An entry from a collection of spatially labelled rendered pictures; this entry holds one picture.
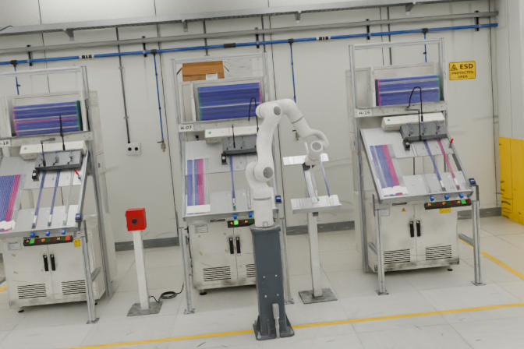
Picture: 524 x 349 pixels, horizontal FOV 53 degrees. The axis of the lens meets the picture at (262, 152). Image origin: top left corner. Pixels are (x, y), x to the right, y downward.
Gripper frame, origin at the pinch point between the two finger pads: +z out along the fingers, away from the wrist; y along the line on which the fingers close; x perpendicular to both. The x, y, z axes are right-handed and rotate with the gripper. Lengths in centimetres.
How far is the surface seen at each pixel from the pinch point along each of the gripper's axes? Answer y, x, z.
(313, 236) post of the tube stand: 0, 42, 35
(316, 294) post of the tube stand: 1, 80, 58
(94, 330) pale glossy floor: 163, 89, 50
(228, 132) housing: 55, -48, 27
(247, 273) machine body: 50, 55, 76
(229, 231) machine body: 62, 24, 58
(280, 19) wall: -15, -218, 99
